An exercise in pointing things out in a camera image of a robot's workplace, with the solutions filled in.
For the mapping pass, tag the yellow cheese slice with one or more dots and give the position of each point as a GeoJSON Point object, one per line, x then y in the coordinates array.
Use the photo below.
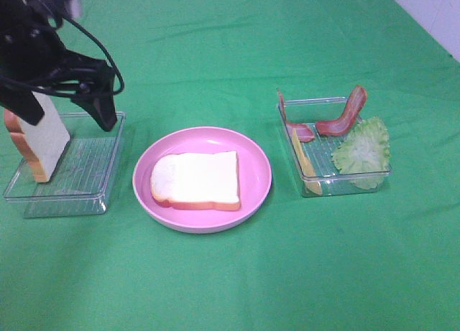
{"type": "Point", "coordinates": [305, 166]}

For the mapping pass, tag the bacon strip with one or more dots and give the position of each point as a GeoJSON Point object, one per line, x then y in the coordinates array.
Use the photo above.
{"type": "Point", "coordinates": [303, 131]}
{"type": "Point", "coordinates": [345, 121]}

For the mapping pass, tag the left clear plastic tray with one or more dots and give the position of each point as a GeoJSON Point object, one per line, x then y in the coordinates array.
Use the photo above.
{"type": "Point", "coordinates": [83, 178]}

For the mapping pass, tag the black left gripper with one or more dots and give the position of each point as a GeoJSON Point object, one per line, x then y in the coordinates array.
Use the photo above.
{"type": "Point", "coordinates": [34, 57]}

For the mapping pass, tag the green lettuce leaf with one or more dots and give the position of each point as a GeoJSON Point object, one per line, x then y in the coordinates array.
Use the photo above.
{"type": "Point", "coordinates": [365, 149]}

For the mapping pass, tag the right clear plastic tray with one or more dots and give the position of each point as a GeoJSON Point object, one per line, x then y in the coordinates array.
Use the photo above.
{"type": "Point", "coordinates": [319, 150]}

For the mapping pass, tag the toast bread slice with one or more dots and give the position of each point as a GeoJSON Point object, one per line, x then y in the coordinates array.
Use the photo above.
{"type": "Point", "coordinates": [197, 181]}
{"type": "Point", "coordinates": [41, 145]}

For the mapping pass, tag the pink round plate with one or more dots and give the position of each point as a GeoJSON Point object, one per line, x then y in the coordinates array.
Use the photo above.
{"type": "Point", "coordinates": [255, 178]}

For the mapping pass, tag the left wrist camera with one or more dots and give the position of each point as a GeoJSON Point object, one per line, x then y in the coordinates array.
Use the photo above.
{"type": "Point", "coordinates": [53, 8]}

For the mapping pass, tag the clear plastic tray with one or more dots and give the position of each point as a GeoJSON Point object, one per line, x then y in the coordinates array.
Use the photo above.
{"type": "Point", "coordinates": [319, 150]}
{"type": "Point", "coordinates": [83, 178]}

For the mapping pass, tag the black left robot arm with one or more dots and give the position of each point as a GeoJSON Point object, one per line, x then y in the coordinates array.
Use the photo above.
{"type": "Point", "coordinates": [19, 9]}

